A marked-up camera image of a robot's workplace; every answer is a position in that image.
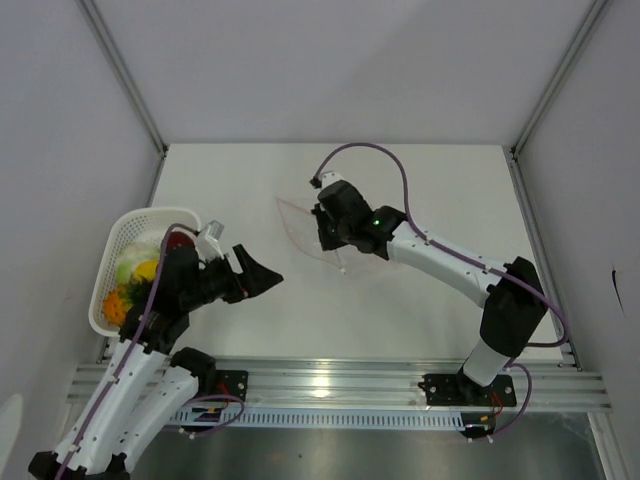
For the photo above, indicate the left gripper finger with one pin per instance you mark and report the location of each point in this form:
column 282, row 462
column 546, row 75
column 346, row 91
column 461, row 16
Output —
column 247, row 262
column 256, row 279

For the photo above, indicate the orange toy pineapple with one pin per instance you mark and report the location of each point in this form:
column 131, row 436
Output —
column 120, row 300

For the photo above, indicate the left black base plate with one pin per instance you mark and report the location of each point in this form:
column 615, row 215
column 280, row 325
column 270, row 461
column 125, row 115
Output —
column 231, row 382

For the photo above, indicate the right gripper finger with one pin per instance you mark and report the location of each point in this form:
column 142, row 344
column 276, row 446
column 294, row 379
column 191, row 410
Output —
column 329, row 239
column 320, row 216

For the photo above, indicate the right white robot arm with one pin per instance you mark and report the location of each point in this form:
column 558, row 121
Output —
column 509, row 298

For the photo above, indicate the white green toy cabbage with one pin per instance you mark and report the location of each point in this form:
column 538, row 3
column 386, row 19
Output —
column 137, row 262

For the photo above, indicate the white slotted cable duct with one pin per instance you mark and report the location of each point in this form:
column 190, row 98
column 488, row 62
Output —
column 419, row 419

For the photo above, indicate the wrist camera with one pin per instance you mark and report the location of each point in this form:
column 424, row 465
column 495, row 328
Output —
column 325, row 179
column 207, row 240

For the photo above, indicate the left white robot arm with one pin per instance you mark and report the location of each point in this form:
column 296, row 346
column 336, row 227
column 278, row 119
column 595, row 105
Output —
column 147, row 381

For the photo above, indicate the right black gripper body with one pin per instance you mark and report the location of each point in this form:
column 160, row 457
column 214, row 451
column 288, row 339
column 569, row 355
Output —
column 343, row 227

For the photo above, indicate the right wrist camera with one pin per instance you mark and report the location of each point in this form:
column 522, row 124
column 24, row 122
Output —
column 325, row 179

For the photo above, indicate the white perforated plastic basket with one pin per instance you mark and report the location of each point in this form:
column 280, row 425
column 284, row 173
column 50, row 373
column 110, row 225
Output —
column 145, row 225

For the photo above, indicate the right aluminium frame post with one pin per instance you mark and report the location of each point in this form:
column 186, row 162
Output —
column 569, row 59

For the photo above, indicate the left aluminium frame post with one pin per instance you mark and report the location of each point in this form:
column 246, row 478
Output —
column 117, row 63

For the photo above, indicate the aluminium mounting rail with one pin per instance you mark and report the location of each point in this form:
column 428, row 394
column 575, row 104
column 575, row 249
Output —
column 393, row 385

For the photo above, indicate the aluminium frame post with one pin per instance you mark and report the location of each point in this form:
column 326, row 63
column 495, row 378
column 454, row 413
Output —
column 569, row 59
column 117, row 63

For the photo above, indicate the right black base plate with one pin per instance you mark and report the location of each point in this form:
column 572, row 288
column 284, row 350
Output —
column 455, row 390

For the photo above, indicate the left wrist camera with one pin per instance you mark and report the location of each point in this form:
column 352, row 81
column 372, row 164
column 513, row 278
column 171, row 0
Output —
column 207, row 240

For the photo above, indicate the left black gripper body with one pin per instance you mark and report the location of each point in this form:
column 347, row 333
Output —
column 218, row 280

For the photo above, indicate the clear zip top bag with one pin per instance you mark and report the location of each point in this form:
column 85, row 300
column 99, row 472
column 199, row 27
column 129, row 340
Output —
column 301, row 229

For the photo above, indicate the red toy apple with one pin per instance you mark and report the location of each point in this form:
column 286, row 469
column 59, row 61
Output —
column 178, row 239

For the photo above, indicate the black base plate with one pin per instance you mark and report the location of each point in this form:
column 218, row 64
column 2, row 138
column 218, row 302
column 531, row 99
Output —
column 455, row 390
column 231, row 382

